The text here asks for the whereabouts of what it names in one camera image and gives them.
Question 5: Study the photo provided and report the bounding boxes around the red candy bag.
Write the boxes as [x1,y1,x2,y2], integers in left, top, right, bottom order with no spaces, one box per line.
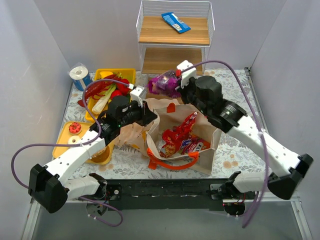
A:
[157,111,198,158]

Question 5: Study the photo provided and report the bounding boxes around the yellow vegetable bin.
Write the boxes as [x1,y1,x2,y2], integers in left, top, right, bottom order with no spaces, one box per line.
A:
[85,68,136,119]

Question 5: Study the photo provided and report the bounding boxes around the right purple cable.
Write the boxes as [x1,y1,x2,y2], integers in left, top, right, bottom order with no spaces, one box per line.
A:
[182,59,272,229]

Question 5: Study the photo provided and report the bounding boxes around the red bell pepper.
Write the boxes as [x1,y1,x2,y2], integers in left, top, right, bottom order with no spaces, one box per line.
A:
[116,78,131,95]

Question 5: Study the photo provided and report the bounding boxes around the red toy lobster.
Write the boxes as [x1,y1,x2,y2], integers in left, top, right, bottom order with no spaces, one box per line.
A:
[84,74,122,102]

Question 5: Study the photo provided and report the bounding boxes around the floral table mat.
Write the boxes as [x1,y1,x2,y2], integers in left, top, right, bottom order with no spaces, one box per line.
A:
[59,68,280,180]

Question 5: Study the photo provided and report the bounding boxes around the white ring donut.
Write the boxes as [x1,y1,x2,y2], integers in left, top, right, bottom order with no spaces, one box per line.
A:
[67,135,81,145]

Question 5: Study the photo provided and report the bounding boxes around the white wire wooden shelf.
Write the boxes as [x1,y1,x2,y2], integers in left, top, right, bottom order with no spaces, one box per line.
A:
[136,0,215,81]

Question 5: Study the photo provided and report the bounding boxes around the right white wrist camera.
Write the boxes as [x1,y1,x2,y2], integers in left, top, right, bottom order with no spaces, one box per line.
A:
[175,60,197,89]

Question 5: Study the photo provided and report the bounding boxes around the white leek stalk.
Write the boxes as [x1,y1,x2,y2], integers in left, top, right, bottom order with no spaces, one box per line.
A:
[92,89,114,115]

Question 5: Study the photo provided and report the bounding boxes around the yellow flat tray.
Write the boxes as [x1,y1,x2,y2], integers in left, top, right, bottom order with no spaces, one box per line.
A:
[52,121,115,165]

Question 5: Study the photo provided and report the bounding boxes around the banana print plastic bag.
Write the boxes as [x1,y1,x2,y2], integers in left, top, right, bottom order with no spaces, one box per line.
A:
[115,98,183,152]

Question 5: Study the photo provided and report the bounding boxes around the blue snack packet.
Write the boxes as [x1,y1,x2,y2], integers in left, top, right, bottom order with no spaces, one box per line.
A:
[161,12,191,34]

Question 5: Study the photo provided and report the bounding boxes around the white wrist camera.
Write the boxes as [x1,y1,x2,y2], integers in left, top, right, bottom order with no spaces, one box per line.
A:
[130,85,147,108]
[175,60,197,89]

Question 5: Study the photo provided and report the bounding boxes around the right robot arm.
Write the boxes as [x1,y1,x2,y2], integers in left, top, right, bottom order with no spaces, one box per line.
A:
[176,76,314,200]

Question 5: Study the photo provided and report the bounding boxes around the small red tomato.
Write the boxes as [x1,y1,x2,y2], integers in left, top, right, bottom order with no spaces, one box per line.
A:
[110,89,123,100]

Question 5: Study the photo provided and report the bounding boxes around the purple snack bag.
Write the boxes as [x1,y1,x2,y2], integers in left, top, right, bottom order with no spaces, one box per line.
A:
[147,70,181,98]

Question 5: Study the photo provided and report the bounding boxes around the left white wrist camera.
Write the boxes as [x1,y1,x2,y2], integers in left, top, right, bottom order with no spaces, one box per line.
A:
[130,85,147,108]

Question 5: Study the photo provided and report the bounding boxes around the blue wrapped paper roll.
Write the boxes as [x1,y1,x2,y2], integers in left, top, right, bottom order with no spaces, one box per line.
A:
[68,62,92,92]

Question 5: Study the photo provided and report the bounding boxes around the beige canvas tote bag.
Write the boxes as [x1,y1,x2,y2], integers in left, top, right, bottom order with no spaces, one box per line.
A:
[146,103,222,175]

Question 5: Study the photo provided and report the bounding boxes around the orange fruit candy bag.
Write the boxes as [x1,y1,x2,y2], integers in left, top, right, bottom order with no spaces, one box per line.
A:
[181,136,211,155]

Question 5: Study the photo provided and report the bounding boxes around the red frosted donut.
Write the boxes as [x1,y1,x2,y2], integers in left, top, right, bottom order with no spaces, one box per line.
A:
[68,122,82,135]

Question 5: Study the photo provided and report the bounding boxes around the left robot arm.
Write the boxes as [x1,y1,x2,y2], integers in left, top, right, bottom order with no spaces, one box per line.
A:
[28,96,157,214]

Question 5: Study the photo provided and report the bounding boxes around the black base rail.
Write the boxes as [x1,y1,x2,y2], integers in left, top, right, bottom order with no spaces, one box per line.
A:
[94,177,251,211]

